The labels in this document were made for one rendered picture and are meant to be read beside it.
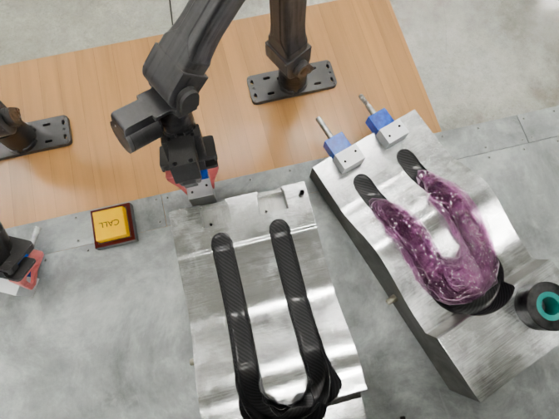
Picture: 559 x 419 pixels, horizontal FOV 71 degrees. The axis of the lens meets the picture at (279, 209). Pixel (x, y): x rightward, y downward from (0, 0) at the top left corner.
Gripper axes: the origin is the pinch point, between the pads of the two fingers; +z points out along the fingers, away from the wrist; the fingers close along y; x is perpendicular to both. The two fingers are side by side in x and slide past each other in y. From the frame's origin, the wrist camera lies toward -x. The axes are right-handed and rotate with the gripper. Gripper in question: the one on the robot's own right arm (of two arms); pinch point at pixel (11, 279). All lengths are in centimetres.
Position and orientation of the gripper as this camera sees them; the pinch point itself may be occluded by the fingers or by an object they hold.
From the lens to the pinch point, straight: 88.6
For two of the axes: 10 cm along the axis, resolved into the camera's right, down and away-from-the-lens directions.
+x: 1.8, -6.9, 7.0
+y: 9.7, 2.2, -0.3
